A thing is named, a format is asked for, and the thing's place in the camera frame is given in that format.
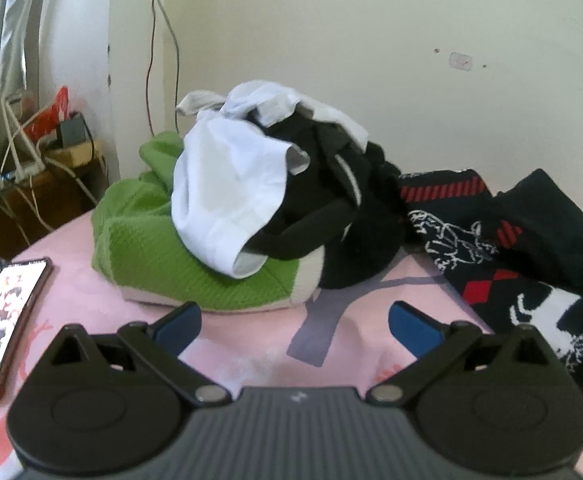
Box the plain black sock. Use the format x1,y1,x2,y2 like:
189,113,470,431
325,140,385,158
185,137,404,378
491,169,583,291

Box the pink tree print bedsheet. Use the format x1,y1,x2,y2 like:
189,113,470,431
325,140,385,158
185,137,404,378
0,207,583,480

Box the black power adapter box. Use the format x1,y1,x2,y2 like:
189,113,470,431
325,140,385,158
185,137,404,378
56,112,92,148

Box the white router with antennas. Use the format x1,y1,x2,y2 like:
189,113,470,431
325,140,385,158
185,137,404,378
0,77,47,183

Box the smartphone with lit screen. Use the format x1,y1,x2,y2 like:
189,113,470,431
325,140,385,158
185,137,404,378
0,256,54,395

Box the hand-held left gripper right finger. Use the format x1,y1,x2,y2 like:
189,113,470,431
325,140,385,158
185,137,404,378
366,301,547,407

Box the red black hanging wire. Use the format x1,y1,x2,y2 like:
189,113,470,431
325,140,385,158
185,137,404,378
144,0,179,133

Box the dark wooden side table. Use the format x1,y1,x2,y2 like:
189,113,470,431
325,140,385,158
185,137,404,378
0,142,107,261

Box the grey white curtain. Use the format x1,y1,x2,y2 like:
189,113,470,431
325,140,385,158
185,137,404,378
0,0,79,241

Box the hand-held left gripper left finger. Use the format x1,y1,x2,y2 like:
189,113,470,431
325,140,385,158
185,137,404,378
46,301,233,407

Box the white underwear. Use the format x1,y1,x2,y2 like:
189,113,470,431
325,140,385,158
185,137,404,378
171,80,369,281

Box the green knit garment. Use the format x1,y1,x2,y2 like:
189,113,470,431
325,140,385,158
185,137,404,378
90,131,302,313

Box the red plastic bag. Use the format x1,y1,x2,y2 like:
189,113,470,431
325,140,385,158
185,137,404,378
24,86,72,143

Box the pile of black clothes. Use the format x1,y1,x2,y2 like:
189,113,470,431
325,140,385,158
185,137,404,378
244,110,412,290

